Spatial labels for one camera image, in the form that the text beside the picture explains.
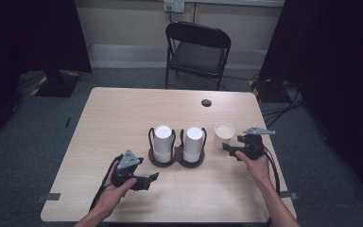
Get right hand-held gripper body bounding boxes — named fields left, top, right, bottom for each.
left=235, top=126, right=277, bottom=162

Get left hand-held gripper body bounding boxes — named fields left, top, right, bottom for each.
left=111, top=148, right=149, bottom=192

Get single white paper cup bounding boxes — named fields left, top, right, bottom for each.
left=213, top=121, right=236, bottom=150

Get black double cup holder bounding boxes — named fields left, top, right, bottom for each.
left=147, top=127, right=208, bottom=168

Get stack of white paper cups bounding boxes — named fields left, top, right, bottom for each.
left=182, top=126, right=204, bottom=165
left=152, top=125, right=175, bottom=165

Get person's right hand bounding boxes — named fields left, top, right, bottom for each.
left=234, top=150, right=274, bottom=191

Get person's left hand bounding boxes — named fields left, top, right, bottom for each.
left=96, top=173, right=138, bottom=219

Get black stand base striped tape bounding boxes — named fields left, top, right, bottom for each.
left=248, top=78, right=285, bottom=104

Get grey tape strip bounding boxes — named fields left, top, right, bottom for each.
left=279, top=190, right=299, bottom=201
left=35, top=192, right=61, bottom=203

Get black folding chair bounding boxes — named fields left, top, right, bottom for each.
left=164, top=21, right=233, bottom=92

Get black curtain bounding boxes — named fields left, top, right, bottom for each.
left=258, top=0, right=363, bottom=204
left=0, top=0, right=93, bottom=149

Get left hand-held gripper black cable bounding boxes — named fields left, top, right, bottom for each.
left=88, top=154, right=125, bottom=212

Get hand-held gripper black cable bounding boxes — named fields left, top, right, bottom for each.
left=88, top=154, right=125, bottom=212
left=262, top=145, right=282, bottom=227

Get right hand-held gripper black cable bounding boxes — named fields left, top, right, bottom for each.
left=262, top=145, right=282, bottom=227

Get black floor cables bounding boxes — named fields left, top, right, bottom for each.
left=260, top=80, right=305, bottom=130

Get white wall outlet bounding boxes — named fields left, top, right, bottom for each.
left=164, top=0, right=186, bottom=14

